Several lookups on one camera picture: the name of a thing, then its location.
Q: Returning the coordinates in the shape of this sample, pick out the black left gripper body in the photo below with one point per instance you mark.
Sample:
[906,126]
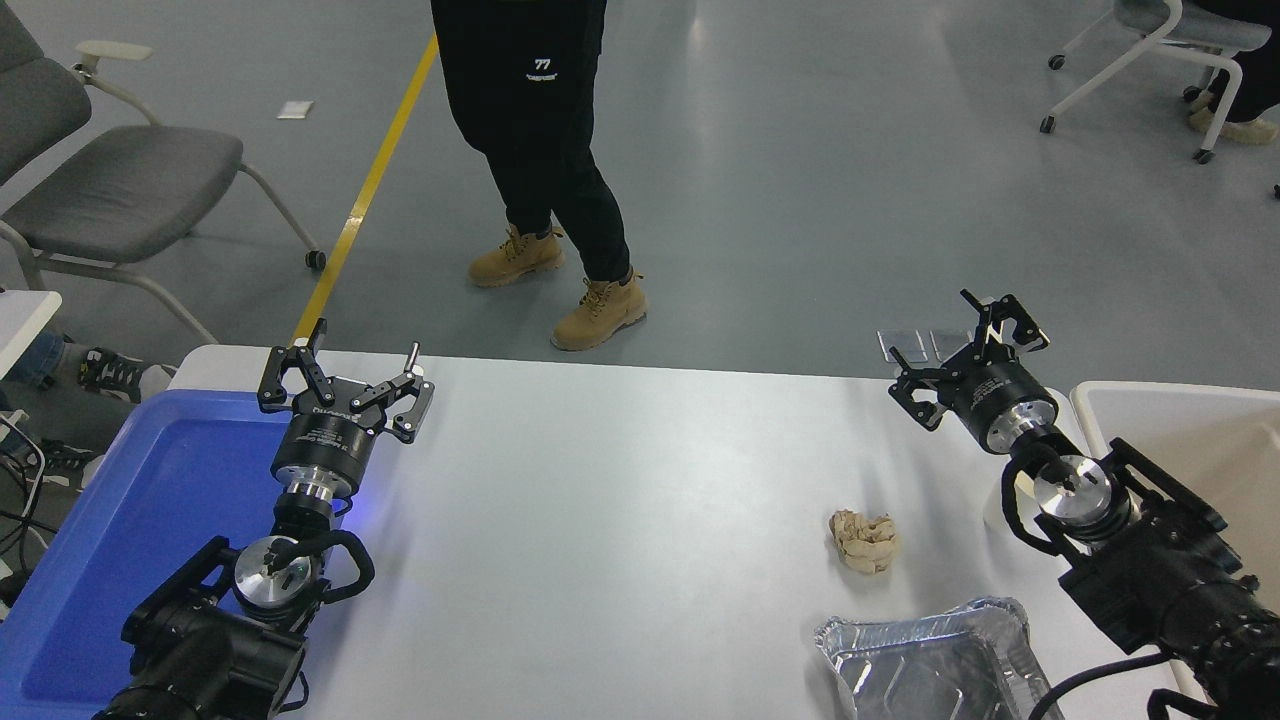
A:
[325,445]

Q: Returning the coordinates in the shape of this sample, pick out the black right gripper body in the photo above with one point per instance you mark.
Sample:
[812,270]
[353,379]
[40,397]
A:
[1000,392]

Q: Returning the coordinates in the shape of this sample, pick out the white paper cup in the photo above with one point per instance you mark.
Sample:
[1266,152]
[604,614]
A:
[994,510]

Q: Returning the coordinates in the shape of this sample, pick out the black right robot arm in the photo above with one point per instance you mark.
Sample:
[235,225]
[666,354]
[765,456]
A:
[1170,580]

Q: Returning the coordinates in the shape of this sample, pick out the clear floor plate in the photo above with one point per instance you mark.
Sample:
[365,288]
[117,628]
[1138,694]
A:
[905,342]
[948,342]

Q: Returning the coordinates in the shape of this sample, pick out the crumpled tan paper ball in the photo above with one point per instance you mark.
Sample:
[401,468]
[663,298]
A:
[865,542]

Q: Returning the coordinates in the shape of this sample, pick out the blue plastic tray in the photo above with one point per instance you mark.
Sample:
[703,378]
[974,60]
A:
[150,500]

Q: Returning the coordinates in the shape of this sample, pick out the seated person with black sneakers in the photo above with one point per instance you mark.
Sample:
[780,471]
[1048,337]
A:
[110,372]

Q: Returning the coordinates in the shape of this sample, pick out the large pale bin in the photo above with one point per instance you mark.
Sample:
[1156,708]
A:
[1200,440]

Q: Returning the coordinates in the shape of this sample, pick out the grey padded chair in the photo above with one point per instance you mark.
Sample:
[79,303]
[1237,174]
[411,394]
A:
[120,190]

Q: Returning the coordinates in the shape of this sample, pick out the silver foil tray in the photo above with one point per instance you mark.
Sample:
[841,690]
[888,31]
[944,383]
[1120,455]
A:
[930,665]

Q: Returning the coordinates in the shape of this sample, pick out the small white side table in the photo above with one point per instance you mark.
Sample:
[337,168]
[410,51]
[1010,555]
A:
[20,320]

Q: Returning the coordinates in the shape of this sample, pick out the standing person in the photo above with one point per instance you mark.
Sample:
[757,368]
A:
[530,100]

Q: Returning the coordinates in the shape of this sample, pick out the seated person with tan shoe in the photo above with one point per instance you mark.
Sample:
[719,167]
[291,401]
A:
[1255,90]

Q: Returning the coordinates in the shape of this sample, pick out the white-framed wheeled chair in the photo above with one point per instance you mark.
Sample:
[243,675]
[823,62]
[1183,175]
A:
[1190,25]

